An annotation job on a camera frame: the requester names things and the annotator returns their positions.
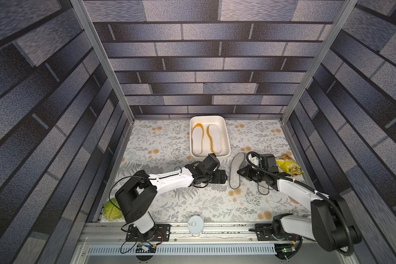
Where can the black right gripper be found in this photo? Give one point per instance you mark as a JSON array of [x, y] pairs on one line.
[[249, 171]]

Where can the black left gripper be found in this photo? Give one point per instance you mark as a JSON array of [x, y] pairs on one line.
[[219, 179]]

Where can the grey insole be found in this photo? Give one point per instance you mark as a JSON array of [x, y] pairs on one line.
[[263, 189], [234, 177]]

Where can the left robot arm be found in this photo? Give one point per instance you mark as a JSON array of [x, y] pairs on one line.
[[136, 195]]

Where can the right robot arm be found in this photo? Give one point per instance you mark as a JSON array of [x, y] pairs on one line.
[[330, 222]]

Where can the white plastic storage box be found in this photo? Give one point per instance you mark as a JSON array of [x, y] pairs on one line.
[[199, 141]]

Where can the yellow snack bag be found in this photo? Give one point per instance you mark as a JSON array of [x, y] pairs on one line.
[[288, 165]]

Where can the round tin can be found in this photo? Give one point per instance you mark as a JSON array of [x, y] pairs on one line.
[[293, 200]]

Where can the floral patterned table mat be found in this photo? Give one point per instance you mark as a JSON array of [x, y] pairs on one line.
[[163, 146]]

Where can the green cabbage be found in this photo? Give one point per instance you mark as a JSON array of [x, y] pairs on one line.
[[111, 210]]

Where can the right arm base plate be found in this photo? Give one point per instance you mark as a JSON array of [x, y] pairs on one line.
[[267, 232]]

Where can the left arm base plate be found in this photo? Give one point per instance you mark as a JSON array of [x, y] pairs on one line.
[[159, 233]]

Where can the aluminium front rail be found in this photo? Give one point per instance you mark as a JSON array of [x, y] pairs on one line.
[[213, 233]]

